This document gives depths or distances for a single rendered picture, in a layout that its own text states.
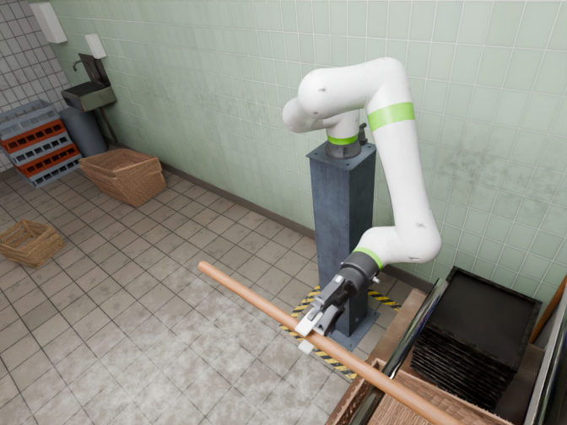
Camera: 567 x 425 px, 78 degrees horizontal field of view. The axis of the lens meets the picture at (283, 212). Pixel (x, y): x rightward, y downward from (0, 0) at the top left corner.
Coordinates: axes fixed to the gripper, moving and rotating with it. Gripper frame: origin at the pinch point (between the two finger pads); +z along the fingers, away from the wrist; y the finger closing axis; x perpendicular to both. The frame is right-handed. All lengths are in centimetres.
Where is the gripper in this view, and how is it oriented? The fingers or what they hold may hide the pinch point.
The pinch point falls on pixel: (308, 333)
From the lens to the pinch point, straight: 87.6
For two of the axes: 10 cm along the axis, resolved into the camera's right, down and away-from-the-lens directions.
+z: -6.3, 5.5, -5.5
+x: -7.7, -3.4, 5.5
